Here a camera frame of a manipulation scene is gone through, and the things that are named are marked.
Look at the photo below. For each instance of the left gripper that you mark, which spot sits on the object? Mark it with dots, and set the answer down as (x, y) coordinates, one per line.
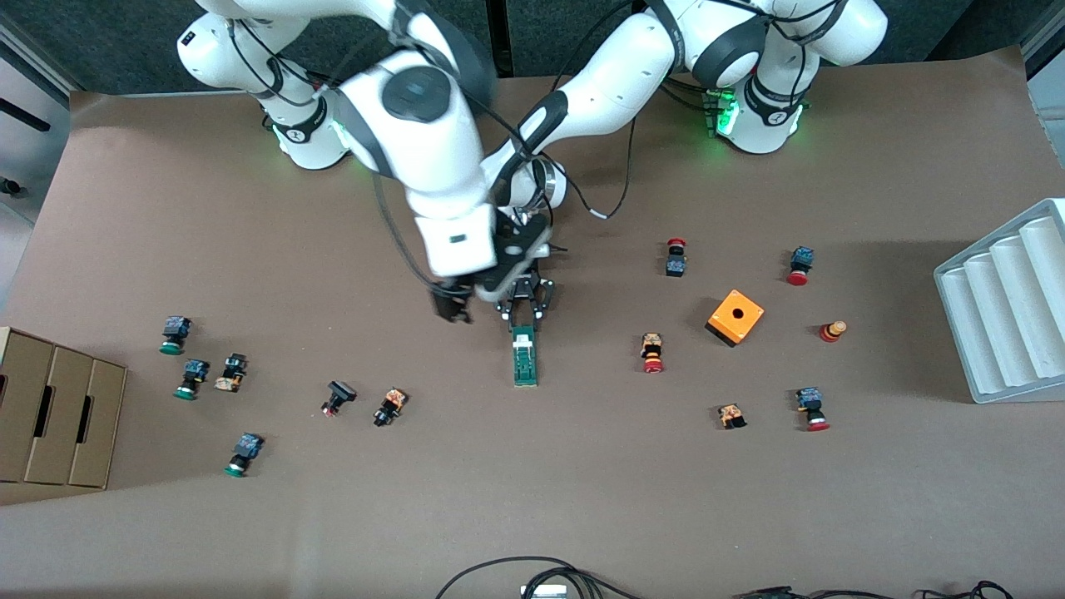
(523, 298)

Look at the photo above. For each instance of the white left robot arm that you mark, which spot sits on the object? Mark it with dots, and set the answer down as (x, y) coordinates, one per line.
(616, 75)

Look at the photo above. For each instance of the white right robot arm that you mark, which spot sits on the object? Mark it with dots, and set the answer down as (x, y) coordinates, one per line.
(433, 150)

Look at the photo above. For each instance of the red mushroom pushbutton orange block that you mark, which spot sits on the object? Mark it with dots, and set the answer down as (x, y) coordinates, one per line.
(651, 349)

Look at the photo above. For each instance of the red emergency button black block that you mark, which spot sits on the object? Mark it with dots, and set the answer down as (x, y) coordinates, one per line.
(676, 264)

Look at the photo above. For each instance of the brown paper table cover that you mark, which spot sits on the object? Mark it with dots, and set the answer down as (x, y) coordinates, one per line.
(499, 499)

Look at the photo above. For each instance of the orange contact block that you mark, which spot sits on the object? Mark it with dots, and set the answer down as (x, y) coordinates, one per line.
(731, 415)

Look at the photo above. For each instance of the green mushroom pushbutton blue block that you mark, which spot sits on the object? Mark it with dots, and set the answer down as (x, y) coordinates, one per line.
(248, 447)
(176, 327)
(195, 371)

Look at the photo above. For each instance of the red mushroom pushbutton blue block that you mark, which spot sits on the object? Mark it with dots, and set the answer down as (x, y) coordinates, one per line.
(801, 259)
(809, 401)

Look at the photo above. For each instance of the red yellow mushroom button head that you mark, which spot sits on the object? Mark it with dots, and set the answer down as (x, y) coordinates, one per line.
(830, 332)

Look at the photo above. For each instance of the brown cardboard box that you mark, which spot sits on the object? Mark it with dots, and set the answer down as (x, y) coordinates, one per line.
(58, 408)

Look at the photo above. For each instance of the white ribbed plastic tray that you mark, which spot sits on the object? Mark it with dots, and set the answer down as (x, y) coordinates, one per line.
(1007, 308)

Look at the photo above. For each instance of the black flat-head switch red terminals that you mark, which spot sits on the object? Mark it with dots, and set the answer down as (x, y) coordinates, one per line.
(339, 393)

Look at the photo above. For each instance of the orange button enclosure box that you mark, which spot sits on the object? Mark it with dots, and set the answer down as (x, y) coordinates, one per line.
(735, 316)

